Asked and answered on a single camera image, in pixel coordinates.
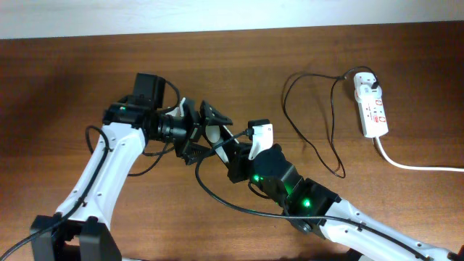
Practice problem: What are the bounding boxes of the white usb charger adapter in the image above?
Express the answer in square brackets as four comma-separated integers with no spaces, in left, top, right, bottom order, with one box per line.
[354,72,382,103]

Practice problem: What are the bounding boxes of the black charging cable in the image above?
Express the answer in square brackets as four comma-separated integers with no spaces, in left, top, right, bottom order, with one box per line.
[281,65,381,179]

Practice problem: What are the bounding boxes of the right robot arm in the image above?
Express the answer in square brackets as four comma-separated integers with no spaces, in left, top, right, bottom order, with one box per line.
[228,144,463,260]

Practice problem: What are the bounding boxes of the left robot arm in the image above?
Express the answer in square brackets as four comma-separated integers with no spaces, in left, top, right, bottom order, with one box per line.
[30,73,232,260]

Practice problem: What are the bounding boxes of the black smartphone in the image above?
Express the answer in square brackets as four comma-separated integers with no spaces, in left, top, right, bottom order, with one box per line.
[205,125,239,167]

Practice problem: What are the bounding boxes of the white power strip cord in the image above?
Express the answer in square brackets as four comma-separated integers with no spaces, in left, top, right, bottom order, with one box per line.
[373,136,464,173]

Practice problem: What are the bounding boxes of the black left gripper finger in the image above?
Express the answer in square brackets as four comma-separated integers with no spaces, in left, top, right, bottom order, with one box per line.
[183,144,210,165]
[199,100,233,126]

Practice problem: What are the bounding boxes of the white power strip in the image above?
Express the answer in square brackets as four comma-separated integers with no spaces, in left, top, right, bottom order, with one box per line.
[356,97,389,138]

